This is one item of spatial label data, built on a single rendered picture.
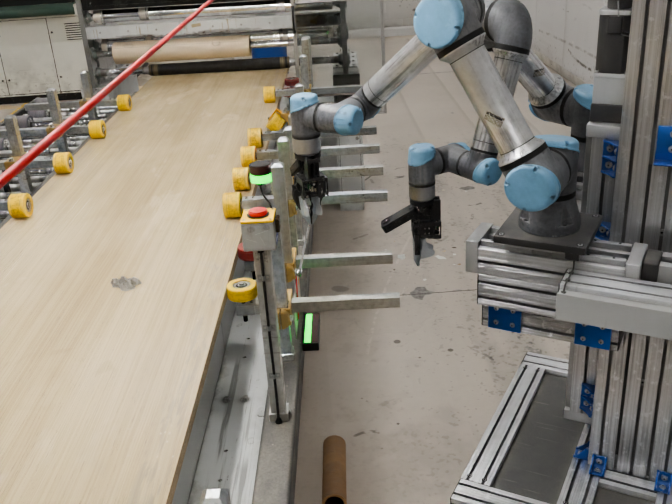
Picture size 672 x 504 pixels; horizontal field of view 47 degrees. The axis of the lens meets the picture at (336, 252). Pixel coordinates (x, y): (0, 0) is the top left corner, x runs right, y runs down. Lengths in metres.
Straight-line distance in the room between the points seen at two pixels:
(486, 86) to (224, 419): 1.04
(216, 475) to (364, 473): 1.00
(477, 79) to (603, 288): 0.57
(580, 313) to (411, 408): 1.32
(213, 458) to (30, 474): 0.52
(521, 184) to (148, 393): 0.93
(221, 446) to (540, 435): 1.12
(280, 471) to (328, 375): 1.58
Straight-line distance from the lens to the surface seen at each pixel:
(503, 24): 2.13
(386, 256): 2.28
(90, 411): 1.69
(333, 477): 2.68
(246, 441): 1.98
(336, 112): 1.98
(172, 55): 4.76
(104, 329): 1.98
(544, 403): 2.80
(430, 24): 1.78
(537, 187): 1.79
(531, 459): 2.56
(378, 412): 3.08
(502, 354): 3.43
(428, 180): 2.18
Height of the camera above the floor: 1.83
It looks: 25 degrees down
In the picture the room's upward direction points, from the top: 4 degrees counter-clockwise
